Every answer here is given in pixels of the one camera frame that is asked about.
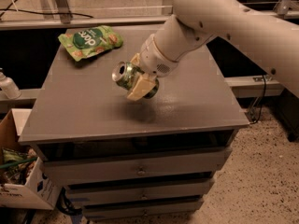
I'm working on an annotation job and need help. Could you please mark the metal railing frame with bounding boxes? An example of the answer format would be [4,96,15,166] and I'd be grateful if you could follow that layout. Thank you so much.
[1,0,299,35]

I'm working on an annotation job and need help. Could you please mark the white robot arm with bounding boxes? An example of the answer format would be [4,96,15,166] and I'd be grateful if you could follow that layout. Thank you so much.
[128,0,299,101]

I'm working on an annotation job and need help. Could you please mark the cardboard box with clutter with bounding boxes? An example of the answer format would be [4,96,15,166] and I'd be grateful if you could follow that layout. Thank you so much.
[0,109,61,210]

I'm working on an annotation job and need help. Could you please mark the grey drawer cabinet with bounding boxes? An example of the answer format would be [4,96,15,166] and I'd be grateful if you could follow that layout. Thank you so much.
[20,25,248,220]

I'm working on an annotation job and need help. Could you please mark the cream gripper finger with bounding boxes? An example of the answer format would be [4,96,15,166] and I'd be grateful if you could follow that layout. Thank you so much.
[130,53,140,66]
[127,74,156,101]

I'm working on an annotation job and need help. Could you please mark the white plastic bottle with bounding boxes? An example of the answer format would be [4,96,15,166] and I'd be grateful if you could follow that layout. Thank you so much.
[0,70,21,99]

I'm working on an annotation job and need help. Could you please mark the black cable on floor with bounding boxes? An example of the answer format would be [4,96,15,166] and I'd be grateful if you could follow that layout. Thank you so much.
[54,186,82,217]

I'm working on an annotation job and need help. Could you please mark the green snack bag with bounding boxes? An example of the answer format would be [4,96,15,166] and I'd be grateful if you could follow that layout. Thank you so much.
[58,25,123,62]

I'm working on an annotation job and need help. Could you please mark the green soda can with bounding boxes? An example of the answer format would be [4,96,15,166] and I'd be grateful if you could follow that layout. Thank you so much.
[112,62,159,99]

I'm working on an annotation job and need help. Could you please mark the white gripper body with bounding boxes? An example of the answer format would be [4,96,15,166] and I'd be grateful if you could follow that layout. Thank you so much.
[139,34,178,77]

